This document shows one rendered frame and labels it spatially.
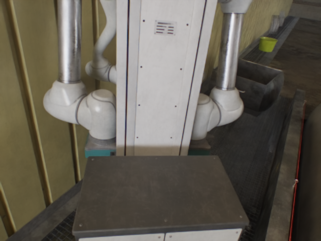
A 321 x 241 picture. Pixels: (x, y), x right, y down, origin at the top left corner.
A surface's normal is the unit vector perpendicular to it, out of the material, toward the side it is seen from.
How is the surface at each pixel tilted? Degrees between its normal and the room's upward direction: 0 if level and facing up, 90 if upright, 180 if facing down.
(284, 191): 2
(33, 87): 90
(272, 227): 2
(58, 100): 77
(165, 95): 90
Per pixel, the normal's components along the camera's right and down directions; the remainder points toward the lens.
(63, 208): 0.11, -0.85
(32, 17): 0.87, 0.33
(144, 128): 0.14, 0.52
